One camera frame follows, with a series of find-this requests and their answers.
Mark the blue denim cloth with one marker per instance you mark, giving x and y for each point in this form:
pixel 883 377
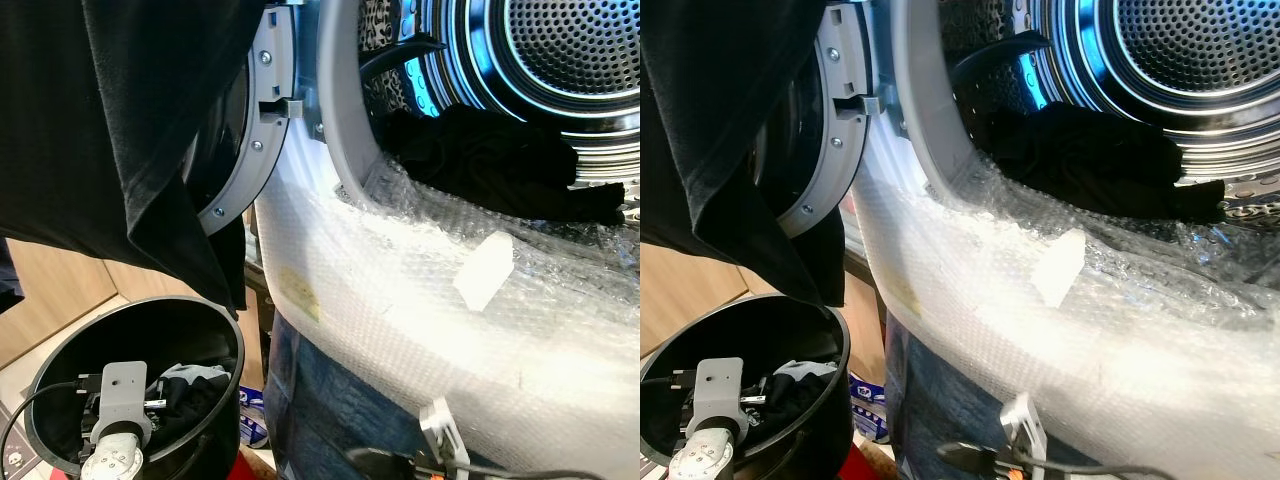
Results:
pixel 320 410
pixel 930 400

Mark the black round laundry bucket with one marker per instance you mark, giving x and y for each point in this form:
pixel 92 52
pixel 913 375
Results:
pixel 760 330
pixel 150 330

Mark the wooden cabinet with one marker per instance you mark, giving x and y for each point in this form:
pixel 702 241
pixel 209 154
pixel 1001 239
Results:
pixel 60 290
pixel 680 290

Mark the black and grey garment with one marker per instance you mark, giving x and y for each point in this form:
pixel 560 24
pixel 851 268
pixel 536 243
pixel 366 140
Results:
pixel 190 395
pixel 800 395

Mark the clear bubble wrap sheet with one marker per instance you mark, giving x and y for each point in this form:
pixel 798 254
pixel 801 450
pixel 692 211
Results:
pixel 400 330
pixel 1000 340

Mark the blue and white package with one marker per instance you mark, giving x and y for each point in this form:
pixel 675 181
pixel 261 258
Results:
pixel 252 415
pixel 868 405

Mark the red object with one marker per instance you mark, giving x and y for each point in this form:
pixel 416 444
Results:
pixel 242 468
pixel 850 468

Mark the white tape piece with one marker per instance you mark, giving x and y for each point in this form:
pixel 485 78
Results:
pixel 1060 268
pixel 485 272

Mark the black hanging garment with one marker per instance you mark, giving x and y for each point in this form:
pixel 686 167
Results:
pixel 720 100
pixel 100 100

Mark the black clothing in drum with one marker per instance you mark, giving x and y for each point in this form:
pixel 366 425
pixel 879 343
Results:
pixel 490 160
pixel 1090 160

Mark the grey washer door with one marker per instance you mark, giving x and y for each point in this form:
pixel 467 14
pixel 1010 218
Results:
pixel 835 120
pixel 262 120

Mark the steel washer drum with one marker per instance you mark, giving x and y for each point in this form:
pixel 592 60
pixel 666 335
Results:
pixel 570 60
pixel 1180 60

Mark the grey washer door gasket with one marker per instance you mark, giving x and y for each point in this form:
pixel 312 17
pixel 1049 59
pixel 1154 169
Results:
pixel 340 110
pixel 915 100

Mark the black drum paddle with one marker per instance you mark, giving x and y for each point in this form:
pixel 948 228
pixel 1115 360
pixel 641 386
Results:
pixel 400 55
pixel 990 55

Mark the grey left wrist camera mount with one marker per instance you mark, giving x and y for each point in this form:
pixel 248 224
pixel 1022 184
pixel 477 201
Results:
pixel 718 385
pixel 124 390

